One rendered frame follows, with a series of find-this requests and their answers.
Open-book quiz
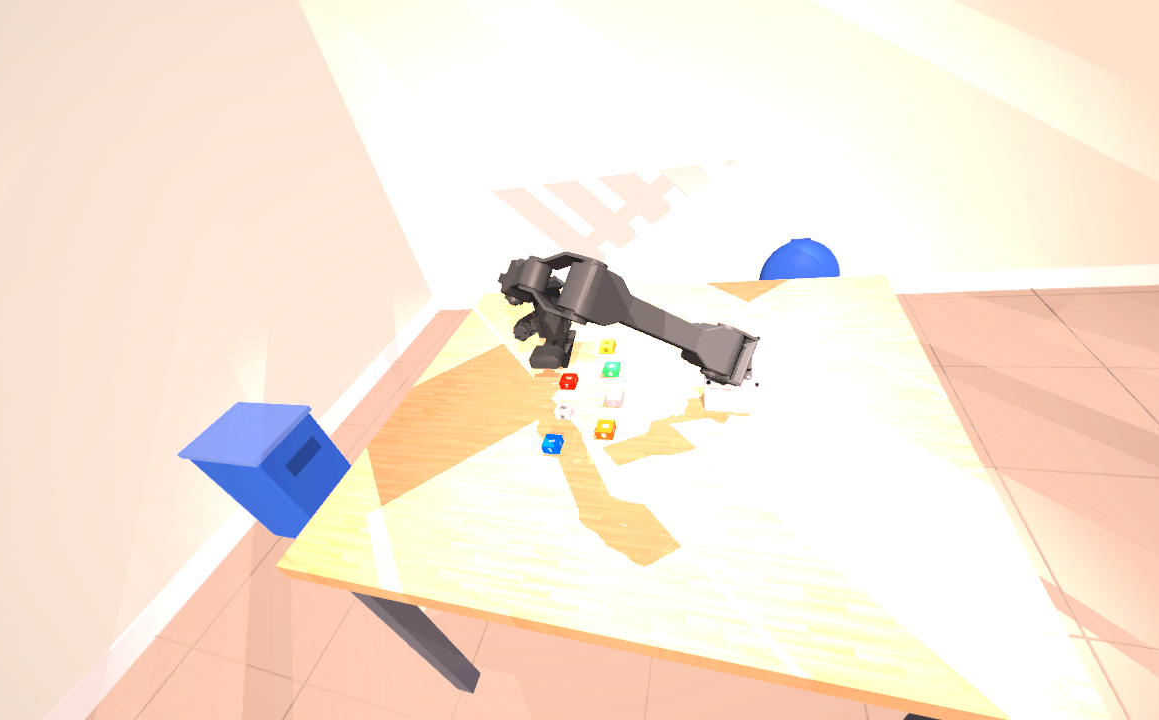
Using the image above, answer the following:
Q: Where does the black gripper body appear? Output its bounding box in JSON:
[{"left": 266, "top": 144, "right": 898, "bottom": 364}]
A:
[{"left": 529, "top": 312, "right": 573, "bottom": 369}]

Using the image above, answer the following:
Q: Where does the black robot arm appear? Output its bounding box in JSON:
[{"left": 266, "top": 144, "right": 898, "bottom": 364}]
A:
[{"left": 498, "top": 250, "right": 759, "bottom": 387}]

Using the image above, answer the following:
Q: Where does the orange block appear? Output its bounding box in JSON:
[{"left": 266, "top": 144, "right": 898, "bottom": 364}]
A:
[{"left": 595, "top": 420, "right": 615, "bottom": 441}]

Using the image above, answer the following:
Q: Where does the blue block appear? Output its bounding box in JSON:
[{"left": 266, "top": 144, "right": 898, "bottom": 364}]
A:
[{"left": 541, "top": 434, "right": 564, "bottom": 454}]

